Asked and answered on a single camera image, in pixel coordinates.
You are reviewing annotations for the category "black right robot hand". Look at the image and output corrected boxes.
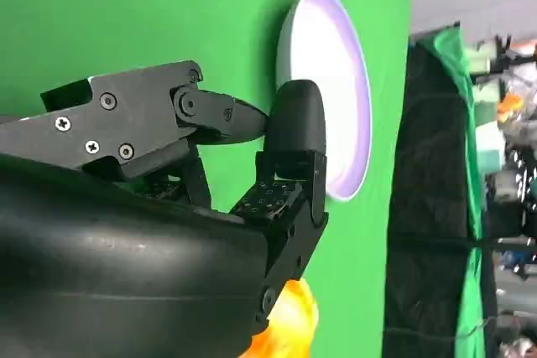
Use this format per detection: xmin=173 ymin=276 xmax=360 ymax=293
xmin=0 ymin=60 xmax=330 ymax=358

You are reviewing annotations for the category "lilac plate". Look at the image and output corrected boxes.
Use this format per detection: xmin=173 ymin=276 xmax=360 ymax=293
xmin=274 ymin=0 xmax=373 ymax=202

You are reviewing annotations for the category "green hanging fabric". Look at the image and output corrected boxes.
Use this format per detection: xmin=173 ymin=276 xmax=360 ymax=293
xmin=413 ymin=24 xmax=498 ymax=358

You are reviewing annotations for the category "orange and white bread roll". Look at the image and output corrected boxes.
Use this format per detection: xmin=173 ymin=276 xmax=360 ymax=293
xmin=246 ymin=278 xmax=320 ymax=358

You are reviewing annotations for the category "green table cloth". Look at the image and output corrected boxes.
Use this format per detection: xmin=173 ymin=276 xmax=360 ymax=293
xmin=0 ymin=0 xmax=411 ymax=358

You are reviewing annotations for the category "black backdrop curtain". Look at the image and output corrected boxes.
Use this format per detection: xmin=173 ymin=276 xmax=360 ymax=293
xmin=383 ymin=39 xmax=483 ymax=358

